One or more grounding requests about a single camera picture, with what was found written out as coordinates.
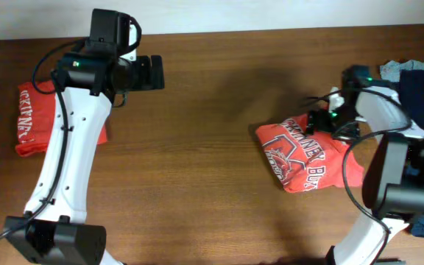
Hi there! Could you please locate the orange printed t-shirt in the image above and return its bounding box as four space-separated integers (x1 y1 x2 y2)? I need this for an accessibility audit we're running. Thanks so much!
255 114 349 193

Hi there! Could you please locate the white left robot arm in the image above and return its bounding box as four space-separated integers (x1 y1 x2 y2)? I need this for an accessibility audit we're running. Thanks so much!
1 9 165 264

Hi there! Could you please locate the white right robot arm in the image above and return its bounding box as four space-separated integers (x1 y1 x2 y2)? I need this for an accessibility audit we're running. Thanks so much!
304 65 424 264

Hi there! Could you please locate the light blue garment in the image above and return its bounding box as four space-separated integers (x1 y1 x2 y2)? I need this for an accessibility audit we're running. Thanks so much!
379 60 424 82

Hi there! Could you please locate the folded red t-shirt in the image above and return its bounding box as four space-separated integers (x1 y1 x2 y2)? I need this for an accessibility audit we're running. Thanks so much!
15 82 112 158

